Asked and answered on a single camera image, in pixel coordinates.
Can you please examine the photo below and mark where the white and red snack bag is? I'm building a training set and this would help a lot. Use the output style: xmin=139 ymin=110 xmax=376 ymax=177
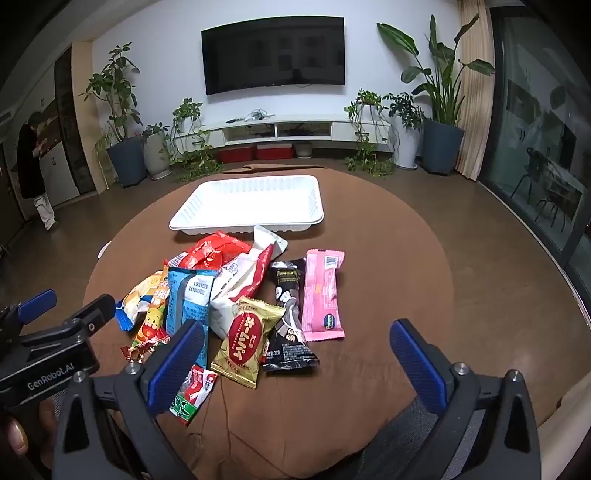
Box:
xmin=240 ymin=224 xmax=289 ymax=301

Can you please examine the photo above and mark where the beige curtain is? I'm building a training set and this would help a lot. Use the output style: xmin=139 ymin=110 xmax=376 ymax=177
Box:
xmin=455 ymin=0 xmax=497 ymax=181

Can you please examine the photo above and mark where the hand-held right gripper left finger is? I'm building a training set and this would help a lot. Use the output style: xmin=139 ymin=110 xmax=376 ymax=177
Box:
xmin=53 ymin=318 xmax=208 ymax=480

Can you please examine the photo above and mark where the red storage box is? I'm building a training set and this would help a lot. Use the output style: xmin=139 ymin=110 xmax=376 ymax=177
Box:
xmin=256 ymin=143 xmax=294 ymax=161

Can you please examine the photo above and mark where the gold packet with red oval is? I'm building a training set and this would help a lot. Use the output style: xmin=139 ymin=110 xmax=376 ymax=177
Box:
xmin=210 ymin=296 xmax=287 ymax=391

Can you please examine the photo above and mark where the white television console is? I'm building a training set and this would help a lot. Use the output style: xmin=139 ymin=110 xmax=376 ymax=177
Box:
xmin=178 ymin=119 xmax=393 ymax=148

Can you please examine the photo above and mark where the bushy tree in dark pot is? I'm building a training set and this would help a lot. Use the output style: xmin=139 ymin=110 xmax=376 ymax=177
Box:
xmin=81 ymin=42 xmax=147 ymax=188

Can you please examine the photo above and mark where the trailing vine plant on stand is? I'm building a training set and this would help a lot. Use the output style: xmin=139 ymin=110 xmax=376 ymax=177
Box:
xmin=344 ymin=90 xmax=395 ymax=178

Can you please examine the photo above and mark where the large-leaf plant in blue pot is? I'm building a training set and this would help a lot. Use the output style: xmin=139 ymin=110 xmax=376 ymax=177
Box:
xmin=378 ymin=14 xmax=496 ymax=175

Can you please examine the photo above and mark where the green and red small packet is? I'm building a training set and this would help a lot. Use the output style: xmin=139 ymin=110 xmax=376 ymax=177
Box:
xmin=168 ymin=364 xmax=219 ymax=426

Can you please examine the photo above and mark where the black patio chair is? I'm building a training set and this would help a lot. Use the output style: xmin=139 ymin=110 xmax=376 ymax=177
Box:
xmin=536 ymin=178 xmax=583 ymax=232

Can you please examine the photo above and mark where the yellow green candy packet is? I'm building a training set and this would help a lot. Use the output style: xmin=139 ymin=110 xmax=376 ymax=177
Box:
xmin=131 ymin=265 xmax=171 ymax=352

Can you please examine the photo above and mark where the plant in white pot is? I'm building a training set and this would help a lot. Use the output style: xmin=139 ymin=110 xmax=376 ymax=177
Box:
xmin=141 ymin=122 xmax=172 ymax=180
xmin=383 ymin=92 xmax=426 ymax=169

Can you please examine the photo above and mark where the beige sofa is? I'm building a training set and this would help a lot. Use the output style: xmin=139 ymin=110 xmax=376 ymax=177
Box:
xmin=538 ymin=383 xmax=591 ymax=462

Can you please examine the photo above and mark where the white packet with round logo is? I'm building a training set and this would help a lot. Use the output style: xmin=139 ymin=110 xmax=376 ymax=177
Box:
xmin=210 ymin=256 xmax=266 ymax=335

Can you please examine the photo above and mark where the white plastic tray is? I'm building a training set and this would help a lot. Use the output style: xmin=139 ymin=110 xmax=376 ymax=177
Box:
xmin=168 ymin=174 xmax=326 ymax=236

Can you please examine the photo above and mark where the pink snack packet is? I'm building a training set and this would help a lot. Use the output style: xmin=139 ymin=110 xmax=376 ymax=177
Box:
xmin=301 ymin=249 xmax=346 ymax=342

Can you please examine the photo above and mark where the blue packet with yellow bread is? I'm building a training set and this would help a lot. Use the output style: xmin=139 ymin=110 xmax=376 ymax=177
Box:
xmin=115 ymin=272 xmax=162 ymax=332

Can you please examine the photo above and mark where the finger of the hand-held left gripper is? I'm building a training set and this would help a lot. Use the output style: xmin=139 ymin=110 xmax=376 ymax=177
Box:
xmin=0 ymin=289 xmax=57 ymax=344
xmin=65 ymin=294 xmax=116 ymax=335

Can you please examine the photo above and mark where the person's left hand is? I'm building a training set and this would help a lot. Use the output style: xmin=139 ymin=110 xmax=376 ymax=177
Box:
xmin=0 ymin=401 xmax=58 ymax=462

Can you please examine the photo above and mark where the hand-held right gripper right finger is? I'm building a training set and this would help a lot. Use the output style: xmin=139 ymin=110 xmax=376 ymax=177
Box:
xmin=389 ymin=318 xmax=541 ymax=480

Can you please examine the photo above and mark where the wall-mounted black television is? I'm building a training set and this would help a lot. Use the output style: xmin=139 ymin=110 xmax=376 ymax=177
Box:
xmin=201 ymin=16 xmax=346 ymax=96

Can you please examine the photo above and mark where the blue snack packet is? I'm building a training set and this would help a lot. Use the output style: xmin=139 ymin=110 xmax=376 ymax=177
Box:
xmin=165 ymin=267 xmax=219 ymax=365

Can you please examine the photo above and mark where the white cabinet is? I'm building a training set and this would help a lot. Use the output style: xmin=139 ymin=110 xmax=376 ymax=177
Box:
xmin=39 ymin=141 xmax=79 ymax=206

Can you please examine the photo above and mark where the black snack packet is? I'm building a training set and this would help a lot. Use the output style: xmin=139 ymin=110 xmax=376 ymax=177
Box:
xmin=262 ymin=258 xmax=320 ymax=373

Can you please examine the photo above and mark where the brown foil candy packet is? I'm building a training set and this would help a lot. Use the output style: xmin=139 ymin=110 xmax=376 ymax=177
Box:
xmin=120 ymin=336 xmax=171 ymax=365

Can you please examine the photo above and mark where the glass sliding door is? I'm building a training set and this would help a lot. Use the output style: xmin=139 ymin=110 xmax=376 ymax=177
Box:
xmin=478 ymin=4 xmax=591 ymax=296

